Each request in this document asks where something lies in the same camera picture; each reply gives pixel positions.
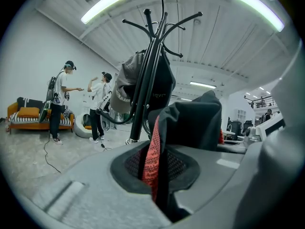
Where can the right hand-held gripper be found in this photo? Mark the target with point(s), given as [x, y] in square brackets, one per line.
[286, 175]

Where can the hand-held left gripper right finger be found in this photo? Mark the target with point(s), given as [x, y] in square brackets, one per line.
[214, 175]

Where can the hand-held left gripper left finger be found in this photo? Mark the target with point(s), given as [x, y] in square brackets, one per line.
[95, 187]

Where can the black and red garment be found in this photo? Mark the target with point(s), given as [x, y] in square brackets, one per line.
[190, 123]

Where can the black coat rack stand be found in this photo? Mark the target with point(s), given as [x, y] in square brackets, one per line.
[146, 92]

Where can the white round pouf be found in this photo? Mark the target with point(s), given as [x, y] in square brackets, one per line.
[79, 130]

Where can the small orange cushion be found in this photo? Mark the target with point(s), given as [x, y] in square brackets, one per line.
[88, 127]

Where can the black backpack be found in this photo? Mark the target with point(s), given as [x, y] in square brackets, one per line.
[87, 120]

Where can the ceiling light tube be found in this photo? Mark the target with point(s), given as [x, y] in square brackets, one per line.
[262, 8]
[104, 5]
[202, 85]

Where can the orange sofa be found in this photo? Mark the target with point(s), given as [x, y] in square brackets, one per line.
[28, 126]

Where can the black hanging garment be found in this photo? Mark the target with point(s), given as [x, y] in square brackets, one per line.
[164, 85]

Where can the orange striped sofa bench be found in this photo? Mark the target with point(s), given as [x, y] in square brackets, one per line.
[26, 120]

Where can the large orange cushion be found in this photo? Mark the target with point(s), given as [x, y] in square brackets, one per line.
[28, 111]

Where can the small drink bottle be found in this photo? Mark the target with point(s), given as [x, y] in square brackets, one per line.
[7, 128]

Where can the grey cap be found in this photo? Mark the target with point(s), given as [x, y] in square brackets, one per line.
[124, 80]

